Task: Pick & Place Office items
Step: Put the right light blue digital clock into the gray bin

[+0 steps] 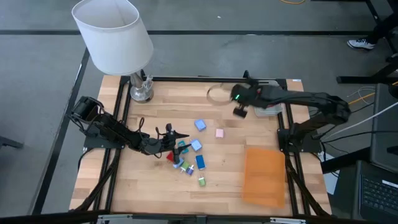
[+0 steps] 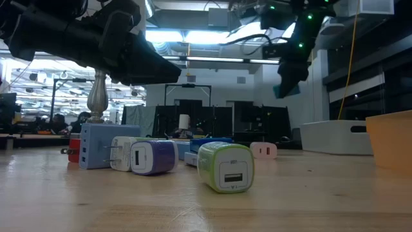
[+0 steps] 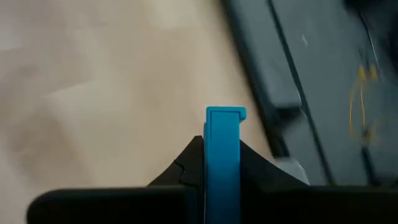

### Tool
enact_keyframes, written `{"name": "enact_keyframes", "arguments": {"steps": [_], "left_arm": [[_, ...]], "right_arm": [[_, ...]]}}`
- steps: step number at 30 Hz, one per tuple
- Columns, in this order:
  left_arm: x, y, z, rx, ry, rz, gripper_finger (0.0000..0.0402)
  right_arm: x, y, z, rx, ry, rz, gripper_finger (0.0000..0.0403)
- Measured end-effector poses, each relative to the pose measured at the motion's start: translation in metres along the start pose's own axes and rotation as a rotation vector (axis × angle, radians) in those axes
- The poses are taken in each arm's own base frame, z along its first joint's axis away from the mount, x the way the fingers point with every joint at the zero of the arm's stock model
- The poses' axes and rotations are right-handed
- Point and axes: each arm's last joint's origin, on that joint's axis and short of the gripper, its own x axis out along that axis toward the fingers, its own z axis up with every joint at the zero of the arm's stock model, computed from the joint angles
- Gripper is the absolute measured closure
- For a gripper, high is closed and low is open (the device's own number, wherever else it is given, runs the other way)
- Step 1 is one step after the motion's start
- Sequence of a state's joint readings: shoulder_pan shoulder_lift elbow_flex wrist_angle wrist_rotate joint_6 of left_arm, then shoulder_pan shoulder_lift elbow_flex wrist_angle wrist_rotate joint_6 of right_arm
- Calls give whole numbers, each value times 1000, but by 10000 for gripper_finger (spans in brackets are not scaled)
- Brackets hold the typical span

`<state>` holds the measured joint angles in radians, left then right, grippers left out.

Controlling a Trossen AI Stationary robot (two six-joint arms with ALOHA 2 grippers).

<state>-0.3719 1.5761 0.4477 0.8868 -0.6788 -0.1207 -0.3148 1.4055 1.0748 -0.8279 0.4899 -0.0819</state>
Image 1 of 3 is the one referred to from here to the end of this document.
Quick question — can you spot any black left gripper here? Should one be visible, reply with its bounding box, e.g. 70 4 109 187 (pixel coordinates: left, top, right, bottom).
146 123 192 166

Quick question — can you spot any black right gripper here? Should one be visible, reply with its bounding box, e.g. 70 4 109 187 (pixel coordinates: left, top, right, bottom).
230 83 254 119

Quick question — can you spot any black desk leg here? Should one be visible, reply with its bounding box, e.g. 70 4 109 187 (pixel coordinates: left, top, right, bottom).
320 146 373 175

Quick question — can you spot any person's leg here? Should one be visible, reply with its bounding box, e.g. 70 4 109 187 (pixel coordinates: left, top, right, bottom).
366 12 398 44

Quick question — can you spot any orange translucent plastic bin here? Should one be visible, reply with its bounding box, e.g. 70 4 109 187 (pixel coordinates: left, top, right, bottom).
242 147 286 208

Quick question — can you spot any dark grey monitor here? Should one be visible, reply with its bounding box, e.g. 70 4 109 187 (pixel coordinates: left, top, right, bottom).
369 83 398 174

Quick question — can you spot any white cable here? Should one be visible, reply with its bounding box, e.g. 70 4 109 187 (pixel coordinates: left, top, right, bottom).
323 101 398 139

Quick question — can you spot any person's shoe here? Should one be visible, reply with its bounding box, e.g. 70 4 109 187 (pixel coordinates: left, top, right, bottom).
346 37 376 50

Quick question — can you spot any black desk base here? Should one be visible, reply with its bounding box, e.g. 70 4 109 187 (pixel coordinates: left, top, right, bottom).
336 52 398 85

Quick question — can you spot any yellow power cable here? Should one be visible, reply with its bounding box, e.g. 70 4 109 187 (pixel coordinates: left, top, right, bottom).
348 81 398 105

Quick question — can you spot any silver aluminium rail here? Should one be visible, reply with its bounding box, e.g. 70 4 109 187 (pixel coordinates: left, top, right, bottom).
96 213 307 224

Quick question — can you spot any dark laptop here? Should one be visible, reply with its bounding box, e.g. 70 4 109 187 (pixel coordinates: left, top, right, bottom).
353 160 398 224

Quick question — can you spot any white plastic storage bin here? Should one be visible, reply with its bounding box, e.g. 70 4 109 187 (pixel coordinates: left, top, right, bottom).
253 79 284 118

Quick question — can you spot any black cable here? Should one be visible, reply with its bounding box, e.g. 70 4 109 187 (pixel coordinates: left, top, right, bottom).
320 130 374 144

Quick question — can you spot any black chair base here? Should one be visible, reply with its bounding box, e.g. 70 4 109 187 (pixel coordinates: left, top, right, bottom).
0 135 24 150

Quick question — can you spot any white shade silver table lamp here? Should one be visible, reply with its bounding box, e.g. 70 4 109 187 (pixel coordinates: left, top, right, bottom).
71 0 155 104

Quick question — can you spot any clear plastic cup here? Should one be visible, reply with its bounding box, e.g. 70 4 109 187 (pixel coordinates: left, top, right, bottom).
142 74 155 94

